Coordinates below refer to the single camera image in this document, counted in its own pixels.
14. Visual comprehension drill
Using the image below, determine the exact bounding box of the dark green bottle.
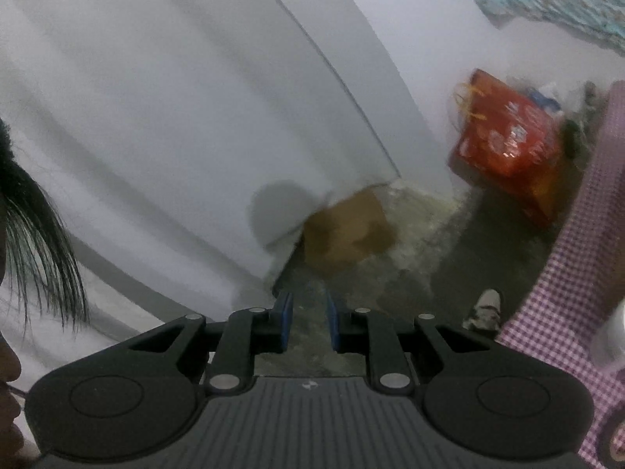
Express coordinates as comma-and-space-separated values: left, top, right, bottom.
561, 118, 583, 159

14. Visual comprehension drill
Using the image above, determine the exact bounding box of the red gift bag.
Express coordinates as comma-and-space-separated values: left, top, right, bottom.
448, 68, 570, 230

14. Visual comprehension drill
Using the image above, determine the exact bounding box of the small brown cardboard box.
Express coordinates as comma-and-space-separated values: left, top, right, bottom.
300, 188, 398, 277

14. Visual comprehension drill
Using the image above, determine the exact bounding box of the white sneaker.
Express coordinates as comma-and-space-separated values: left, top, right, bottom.
461, 289, 504, 335

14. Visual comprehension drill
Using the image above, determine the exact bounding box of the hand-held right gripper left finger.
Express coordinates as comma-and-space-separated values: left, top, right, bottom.
128, 292, 295, 396

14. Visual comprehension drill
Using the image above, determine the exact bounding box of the purple checkered tablecloth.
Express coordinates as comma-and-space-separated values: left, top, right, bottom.
495, 81, 625, 469

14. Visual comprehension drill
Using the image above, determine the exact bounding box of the white door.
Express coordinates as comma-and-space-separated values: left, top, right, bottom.
0, 0, 402, 367

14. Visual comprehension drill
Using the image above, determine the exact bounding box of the blue white packet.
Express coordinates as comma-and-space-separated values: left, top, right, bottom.
527, 85, 562, 114

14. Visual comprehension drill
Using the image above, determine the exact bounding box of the person's head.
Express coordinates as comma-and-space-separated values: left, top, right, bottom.
0, 117, 89, 469

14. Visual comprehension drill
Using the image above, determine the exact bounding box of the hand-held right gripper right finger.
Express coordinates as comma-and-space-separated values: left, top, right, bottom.
325, 292, 495, 394

